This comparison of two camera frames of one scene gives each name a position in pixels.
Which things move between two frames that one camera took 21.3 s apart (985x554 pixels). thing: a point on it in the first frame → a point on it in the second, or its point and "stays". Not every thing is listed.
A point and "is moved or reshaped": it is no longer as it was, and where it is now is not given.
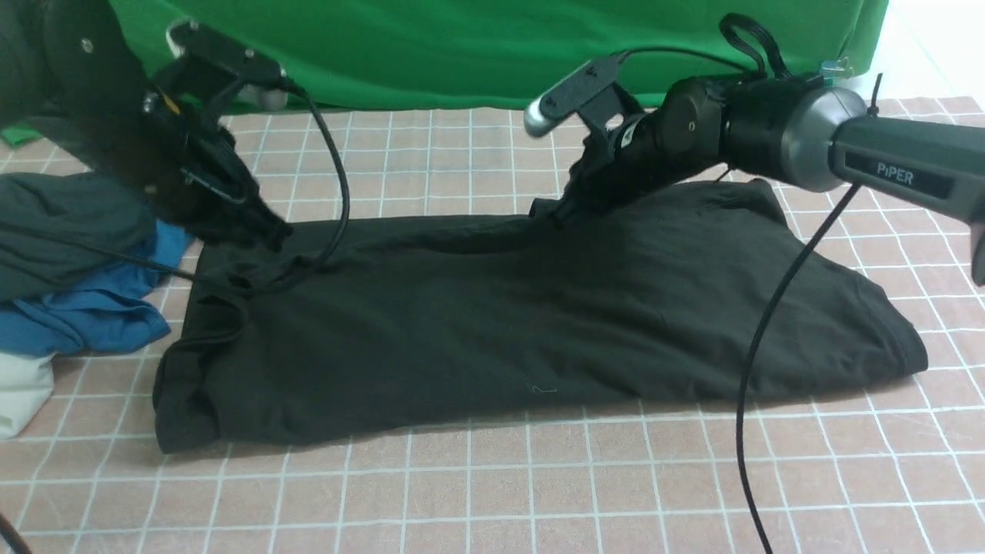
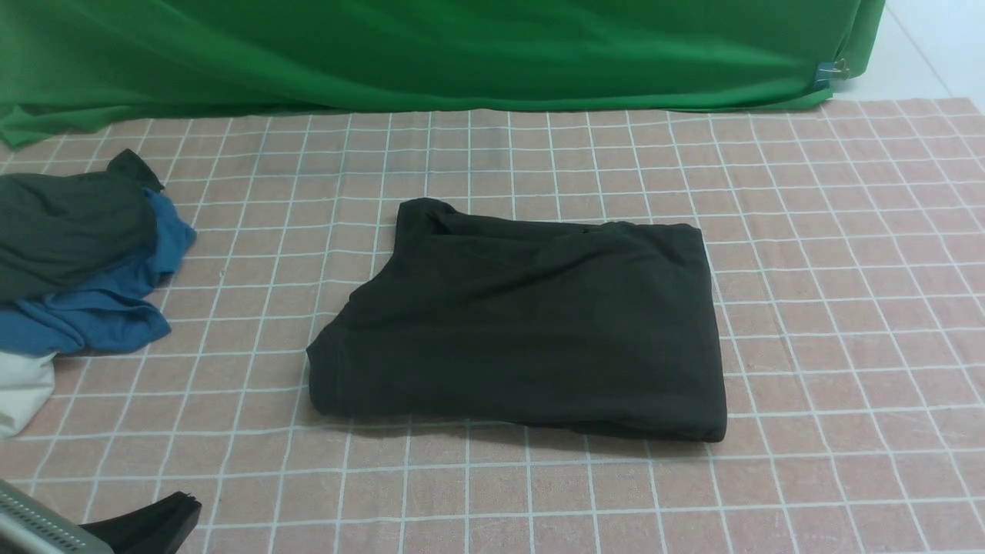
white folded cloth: x=25 y=382 stays
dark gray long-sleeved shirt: x=349 y=325 is moved or reshaped
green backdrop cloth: x=505 y=54 stays
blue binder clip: x=832 y=71 stays
